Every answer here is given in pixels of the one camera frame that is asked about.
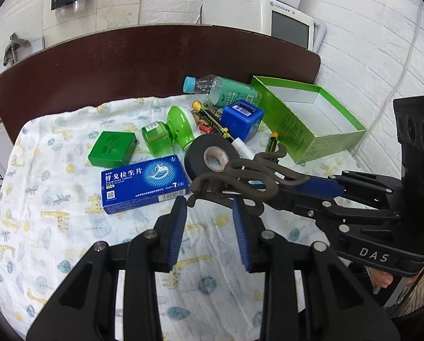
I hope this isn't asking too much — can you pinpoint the dark rubber snake toy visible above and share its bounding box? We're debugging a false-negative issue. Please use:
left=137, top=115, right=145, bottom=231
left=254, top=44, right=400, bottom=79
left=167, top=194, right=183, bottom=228
left=187, top=144, right=310, bottom=216

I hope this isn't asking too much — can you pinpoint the blue plastic square box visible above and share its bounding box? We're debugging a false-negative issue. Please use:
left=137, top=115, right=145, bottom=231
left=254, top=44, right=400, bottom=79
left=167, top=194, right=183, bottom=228
left=221, top=100, right=264, bottom=142

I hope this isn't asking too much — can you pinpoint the black electrical tape roll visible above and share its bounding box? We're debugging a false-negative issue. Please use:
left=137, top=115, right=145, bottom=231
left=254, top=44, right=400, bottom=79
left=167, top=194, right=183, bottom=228
left=184, top=134, right=240, bottom=181

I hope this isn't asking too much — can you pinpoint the blue medicine carton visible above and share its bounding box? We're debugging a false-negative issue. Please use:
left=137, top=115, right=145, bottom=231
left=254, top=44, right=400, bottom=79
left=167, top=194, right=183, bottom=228
left=101, top=155, right=190, bottom=214

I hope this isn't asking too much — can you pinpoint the red playing card box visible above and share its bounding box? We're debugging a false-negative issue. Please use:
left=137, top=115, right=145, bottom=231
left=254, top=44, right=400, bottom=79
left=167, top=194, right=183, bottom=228
left=192, top=102, right=223, bottom=135

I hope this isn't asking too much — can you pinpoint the small green box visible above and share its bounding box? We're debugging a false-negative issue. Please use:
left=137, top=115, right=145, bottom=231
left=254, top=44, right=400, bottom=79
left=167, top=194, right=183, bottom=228
left=88, top=131, right=138, bottom=169

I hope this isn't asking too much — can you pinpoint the person right hand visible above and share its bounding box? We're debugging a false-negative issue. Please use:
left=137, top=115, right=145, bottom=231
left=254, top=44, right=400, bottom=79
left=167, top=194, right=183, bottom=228
left=366, top=267, right=418, bottom=294

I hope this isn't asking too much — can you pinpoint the green open cardboard box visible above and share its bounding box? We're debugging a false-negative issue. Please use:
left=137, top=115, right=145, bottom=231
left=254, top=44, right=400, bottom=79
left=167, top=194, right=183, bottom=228
left=251, top=76, right=366, bottom=164

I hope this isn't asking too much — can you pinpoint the marker with blue cap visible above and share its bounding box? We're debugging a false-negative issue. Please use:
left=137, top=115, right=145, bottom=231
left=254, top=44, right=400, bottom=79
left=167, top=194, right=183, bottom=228
left=266, top=132, right=278, bottom=153

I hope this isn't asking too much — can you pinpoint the marker with white cap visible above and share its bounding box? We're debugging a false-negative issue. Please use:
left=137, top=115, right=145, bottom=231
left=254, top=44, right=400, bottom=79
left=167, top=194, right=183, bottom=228
left=192, top=101, right=255, bottom=160

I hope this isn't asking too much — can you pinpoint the giraffe print white cloth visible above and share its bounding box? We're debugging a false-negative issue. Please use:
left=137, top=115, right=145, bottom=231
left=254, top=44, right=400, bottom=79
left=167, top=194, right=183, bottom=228
left=0, top=96, right=376, bottom=341

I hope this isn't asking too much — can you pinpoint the clear bottle green label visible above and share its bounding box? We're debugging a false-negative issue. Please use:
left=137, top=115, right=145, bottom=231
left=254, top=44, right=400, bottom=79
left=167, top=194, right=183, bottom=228
left=183, top=75, right=262, bottom=108

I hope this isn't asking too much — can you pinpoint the white appliance with screen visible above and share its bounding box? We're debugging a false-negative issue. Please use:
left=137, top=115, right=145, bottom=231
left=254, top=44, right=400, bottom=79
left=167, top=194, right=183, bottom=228
left=200, top=0, right=326, bottom=52

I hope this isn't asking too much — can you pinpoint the dark brown headboard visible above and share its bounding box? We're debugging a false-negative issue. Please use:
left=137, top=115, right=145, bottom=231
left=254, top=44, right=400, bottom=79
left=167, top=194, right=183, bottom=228
left=0, top=25, right=321, bottom=139

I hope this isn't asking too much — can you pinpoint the grey faucet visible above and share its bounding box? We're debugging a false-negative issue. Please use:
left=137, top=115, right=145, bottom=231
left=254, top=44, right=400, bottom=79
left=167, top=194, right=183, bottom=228
left=3, top=33, right=31, bottom=67

